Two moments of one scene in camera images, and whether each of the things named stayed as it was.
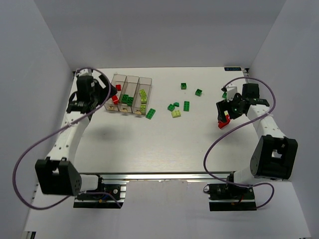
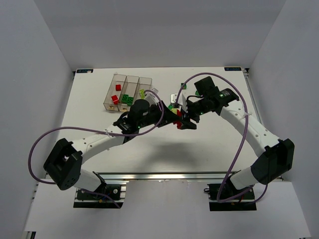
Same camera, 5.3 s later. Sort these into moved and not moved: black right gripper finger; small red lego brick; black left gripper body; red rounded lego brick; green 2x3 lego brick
Moved: black right gripper finger; black left gripper body
Not moved: small red lego brick; green 2x3 lego brick; red rounded lego brick
